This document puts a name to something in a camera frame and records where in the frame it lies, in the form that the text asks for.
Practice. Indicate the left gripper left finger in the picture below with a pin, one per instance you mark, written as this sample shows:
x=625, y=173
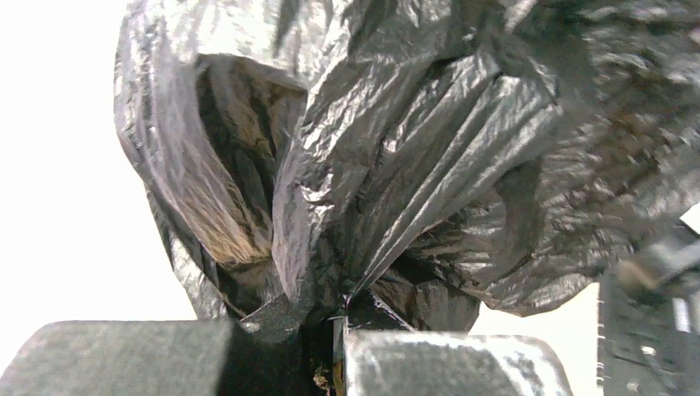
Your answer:
x=262, y=354

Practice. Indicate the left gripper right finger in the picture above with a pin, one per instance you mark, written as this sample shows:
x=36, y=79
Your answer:
x=375, y=352

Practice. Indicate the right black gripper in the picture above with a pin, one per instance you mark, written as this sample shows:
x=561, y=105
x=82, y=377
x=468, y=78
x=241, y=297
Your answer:
x=648, y=319

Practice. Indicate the black plastic trash bag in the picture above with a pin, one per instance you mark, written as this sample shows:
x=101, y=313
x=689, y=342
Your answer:
x=440, y=153

